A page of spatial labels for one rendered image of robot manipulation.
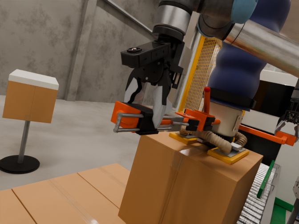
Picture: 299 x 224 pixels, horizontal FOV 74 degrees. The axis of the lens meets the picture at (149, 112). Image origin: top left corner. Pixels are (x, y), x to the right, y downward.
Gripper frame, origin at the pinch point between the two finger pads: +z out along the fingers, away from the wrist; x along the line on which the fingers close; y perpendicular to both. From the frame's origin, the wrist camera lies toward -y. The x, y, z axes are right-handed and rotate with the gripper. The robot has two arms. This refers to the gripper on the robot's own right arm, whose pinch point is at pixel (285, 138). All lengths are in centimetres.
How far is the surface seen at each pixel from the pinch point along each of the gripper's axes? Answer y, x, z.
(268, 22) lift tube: 37, -18, -44
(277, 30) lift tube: 33, -15, -43
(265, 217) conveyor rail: -38, 5, 61
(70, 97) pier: -230, -571, 105
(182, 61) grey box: -73, -115, -41
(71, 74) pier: -219, -572, 31
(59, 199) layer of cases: 66, -84, 64
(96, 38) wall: -291, -591, -102
